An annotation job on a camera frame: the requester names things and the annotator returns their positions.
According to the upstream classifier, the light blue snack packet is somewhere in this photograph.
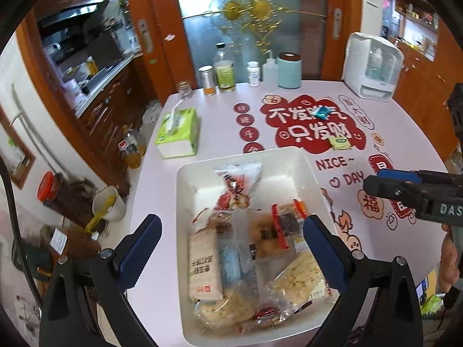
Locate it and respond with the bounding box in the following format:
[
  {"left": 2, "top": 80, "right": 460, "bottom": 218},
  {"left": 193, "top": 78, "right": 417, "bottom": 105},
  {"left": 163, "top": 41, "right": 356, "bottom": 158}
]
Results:
[{"left": 216, "top": 239, "right": 260, "bottom": 299}]

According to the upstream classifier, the beige long snack packet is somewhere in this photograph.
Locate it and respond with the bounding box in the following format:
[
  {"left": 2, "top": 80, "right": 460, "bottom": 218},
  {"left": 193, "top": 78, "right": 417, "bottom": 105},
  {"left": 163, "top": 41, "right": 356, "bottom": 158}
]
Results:
[{"left": 187, "top": 231, "right": 224, "bottom": 300}]

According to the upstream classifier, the red candy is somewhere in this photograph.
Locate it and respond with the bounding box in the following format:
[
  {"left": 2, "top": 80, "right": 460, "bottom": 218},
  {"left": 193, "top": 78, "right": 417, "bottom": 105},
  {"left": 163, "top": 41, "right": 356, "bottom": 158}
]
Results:
[{"left": 253, "top": 305, "right": 290, "bottom": 324}]

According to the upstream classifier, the red lid plastic jar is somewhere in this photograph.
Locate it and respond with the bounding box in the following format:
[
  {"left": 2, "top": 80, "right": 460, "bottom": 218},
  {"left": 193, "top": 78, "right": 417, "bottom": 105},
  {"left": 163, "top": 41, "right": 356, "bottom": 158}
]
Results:
[{"left": 37, "top": 171, "right": 95, "bottom": 221}]

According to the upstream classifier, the dark green device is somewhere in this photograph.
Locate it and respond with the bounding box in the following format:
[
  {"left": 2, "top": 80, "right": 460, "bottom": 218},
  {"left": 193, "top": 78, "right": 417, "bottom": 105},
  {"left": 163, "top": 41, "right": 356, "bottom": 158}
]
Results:
[{"left": 12, "top": 242, "right": 55, "bottom": 280}]

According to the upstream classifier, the metal can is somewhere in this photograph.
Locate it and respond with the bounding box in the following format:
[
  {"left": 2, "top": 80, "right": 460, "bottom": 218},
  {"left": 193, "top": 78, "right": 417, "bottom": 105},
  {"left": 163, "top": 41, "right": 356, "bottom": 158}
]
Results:
[{"left": 199, "top": 66, "right": 215, "bottom": 96}]

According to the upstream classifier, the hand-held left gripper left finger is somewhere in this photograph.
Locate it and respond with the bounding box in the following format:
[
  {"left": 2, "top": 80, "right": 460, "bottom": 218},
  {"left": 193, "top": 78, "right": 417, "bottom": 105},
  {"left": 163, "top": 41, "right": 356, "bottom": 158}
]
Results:
[{"left": 38, "top": 214, "right": 163, "bottom": 347}]

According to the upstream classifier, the clear squeeze bottle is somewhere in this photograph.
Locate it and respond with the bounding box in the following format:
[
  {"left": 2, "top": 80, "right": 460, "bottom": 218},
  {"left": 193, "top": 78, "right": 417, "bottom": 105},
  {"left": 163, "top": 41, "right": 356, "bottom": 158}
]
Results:
[{"left": 262, "top": 50, "right": 280, "bottom": 91}]

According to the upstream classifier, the orange edged dark snack packet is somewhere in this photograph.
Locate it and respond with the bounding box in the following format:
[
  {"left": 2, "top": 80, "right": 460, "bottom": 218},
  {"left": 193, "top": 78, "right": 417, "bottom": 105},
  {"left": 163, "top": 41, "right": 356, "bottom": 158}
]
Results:
[{"left": 271, "top": 199, "right": 310, "bottom": 250}]

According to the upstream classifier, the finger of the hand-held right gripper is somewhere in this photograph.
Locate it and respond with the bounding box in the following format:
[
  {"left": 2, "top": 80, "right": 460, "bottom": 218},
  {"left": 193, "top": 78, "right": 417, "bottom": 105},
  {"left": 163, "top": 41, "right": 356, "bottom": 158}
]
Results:
[
  {"left": 376, "top": 169, "right": 425, "bottom": 187},
  {"left": 363, "top": 175, "right": 420, "bottom": 205}
]

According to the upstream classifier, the silver door handle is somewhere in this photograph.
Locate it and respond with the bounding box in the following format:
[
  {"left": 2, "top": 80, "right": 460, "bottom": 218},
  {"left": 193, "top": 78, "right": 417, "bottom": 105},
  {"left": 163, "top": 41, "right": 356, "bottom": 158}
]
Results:
[
  {"left": 332, "top": 7, "right": 342, "bottom": 40},
  {"left": 138, "top": 18, "right": 154, "bottom": 53}
]

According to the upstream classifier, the green tissue pack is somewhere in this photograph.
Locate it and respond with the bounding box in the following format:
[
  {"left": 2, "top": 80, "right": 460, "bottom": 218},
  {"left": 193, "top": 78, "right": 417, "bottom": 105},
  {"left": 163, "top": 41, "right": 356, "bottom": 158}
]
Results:
[{"left": 155, "top": 108, "right": 200, "bottom": 159}]

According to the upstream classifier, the grey mop pole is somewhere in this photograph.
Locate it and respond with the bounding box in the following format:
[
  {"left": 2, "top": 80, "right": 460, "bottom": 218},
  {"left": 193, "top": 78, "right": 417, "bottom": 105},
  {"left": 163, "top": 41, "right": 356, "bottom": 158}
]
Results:
[{"left": 11, "top": 83, "right": 69, "bottom": 174}]

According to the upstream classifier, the white plastic basket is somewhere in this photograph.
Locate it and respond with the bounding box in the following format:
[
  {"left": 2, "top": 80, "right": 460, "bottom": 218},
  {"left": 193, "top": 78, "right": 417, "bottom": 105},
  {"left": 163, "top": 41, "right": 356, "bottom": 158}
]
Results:
[{"left": 175, "top": 146, "right": 342, "bottom": 346}]

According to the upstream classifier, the white countertop appliance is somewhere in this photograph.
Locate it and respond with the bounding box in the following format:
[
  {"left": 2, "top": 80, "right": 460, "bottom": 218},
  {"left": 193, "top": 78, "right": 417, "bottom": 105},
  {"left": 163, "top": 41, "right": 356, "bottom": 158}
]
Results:
[{"left": 342, "top": 32, "right": 405, "bottom": 101}]

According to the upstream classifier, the puffed rice cracker packet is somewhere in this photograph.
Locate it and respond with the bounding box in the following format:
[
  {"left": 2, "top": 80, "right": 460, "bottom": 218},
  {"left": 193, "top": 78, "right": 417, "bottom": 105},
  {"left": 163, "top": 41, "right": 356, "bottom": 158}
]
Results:
[
  {"left": 269, "top": 251, "right": 331, "bottom": 306},
  {"left": 193, "top": 289, "right": 261, "bottom": 328}
]

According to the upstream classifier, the brown cookie packet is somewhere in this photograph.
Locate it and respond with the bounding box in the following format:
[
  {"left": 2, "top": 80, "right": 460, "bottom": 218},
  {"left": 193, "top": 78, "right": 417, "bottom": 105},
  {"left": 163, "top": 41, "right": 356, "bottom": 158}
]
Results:
[{"left": 249, "top": 211, "right": 286, "bottom": 259}]

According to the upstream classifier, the mint green canister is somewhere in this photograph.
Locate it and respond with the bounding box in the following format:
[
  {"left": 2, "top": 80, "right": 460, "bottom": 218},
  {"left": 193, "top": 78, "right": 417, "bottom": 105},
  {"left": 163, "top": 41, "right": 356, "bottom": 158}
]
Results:
[{"left": 277, "top": 52, "right": 302, "bottom": 89}]

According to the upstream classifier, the chocolate brown snack packet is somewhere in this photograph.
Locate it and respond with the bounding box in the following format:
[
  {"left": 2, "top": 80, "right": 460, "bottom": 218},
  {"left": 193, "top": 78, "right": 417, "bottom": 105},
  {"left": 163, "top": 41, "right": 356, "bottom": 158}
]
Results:
[{"left": 195, "top": 208, "right": 236, "bottom": 234}]

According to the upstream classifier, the white floor cloth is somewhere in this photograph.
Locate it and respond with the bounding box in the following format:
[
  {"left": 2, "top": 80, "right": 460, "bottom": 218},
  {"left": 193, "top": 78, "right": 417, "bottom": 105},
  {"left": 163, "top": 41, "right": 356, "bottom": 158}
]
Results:
[{"left": 141, "top": 101, "right": 163, "bottom": 123}]

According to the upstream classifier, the white bucket with yellow scoop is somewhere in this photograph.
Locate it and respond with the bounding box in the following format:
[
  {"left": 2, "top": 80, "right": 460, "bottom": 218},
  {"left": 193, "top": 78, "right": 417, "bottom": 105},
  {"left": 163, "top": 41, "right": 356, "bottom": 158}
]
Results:
[{"left": 85, "top": 191, "right": 120, "bottom": 234}]

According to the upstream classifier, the cooking oil bottle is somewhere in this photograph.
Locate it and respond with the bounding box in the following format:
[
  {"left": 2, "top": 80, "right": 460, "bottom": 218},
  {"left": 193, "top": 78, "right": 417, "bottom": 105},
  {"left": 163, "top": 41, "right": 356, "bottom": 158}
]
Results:
[{"left": 119, "top": 126, "right": 147, "bottom": 170}]

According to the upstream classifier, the white label card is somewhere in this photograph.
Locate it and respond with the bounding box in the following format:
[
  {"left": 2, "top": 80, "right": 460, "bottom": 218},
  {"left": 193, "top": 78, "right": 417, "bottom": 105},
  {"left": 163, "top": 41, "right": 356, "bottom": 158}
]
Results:
[{"left": 51, "top": 228, "right": 67, "bottom": 252}]

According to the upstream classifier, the gold door ornament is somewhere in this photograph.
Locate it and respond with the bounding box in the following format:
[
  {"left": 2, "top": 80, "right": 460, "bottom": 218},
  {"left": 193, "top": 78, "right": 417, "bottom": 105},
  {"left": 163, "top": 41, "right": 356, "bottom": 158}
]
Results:
[{"left": 210, "top": 0, "right": 326, "bottom": 58}]

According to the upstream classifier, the red and clear snack bag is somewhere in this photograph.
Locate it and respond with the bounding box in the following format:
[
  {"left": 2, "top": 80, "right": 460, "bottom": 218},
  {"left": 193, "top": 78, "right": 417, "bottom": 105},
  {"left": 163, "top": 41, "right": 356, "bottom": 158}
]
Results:
[{"left": 214, "top": 162, "right": 263, "bottom": 212}]

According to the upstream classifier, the small green snack packet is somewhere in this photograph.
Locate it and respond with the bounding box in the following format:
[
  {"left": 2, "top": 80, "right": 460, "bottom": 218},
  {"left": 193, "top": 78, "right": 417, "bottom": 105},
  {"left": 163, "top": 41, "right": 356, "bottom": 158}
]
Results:
[{"left": 328, "top": 138, "right": 353, "bottom": 151}]

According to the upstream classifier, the wooden wall niche frame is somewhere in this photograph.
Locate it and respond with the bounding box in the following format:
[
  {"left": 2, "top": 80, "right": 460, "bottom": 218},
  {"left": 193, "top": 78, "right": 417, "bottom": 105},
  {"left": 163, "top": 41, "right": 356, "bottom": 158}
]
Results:
[{"left": 0, "top": 108, "right": 37, "bottom": 189}]

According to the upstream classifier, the white pill bottle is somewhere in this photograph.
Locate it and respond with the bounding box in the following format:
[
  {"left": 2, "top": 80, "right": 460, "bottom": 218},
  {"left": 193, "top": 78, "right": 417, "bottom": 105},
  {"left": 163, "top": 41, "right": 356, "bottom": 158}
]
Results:
[{"left": 247, "top": 61, "right": 261, "bottom": 87}]

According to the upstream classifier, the black kitchen appliance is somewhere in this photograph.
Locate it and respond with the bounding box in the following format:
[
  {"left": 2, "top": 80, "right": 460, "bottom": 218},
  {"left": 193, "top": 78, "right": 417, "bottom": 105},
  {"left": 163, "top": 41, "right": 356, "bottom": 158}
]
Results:
[{"left": 85, "top": 32, "right": 125, "bottom": 67}]

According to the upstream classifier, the glass bottle green label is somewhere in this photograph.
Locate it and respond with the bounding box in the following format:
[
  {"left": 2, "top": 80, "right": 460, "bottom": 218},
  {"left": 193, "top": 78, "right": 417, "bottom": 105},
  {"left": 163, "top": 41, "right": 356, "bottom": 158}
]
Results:
[{"left": 213, "top": 43, "right": 237, "bottom": 93}]

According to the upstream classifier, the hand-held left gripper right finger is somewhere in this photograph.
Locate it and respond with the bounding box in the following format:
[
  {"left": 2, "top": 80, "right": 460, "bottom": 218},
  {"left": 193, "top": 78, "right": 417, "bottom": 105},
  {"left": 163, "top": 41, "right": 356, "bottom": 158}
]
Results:
[{"left": 302, "top": 214, "right": 424, "bottom": 347}]

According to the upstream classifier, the person's right hand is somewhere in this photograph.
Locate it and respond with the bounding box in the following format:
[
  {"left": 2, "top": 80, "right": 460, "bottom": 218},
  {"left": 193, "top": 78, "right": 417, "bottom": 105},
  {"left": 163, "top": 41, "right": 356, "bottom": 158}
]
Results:
[{"left": 439, "top": 222, "right": 463, "bottom": 293}]

